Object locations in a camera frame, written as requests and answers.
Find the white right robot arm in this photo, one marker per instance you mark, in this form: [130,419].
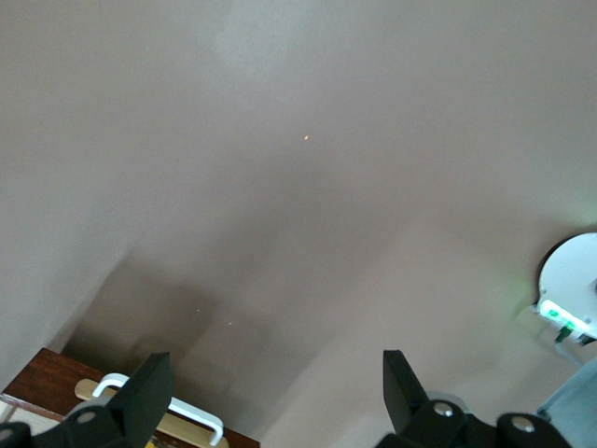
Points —
[573,270]

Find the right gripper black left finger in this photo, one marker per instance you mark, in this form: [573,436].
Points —
[121,420]

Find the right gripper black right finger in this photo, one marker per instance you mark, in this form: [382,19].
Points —
[420,420]

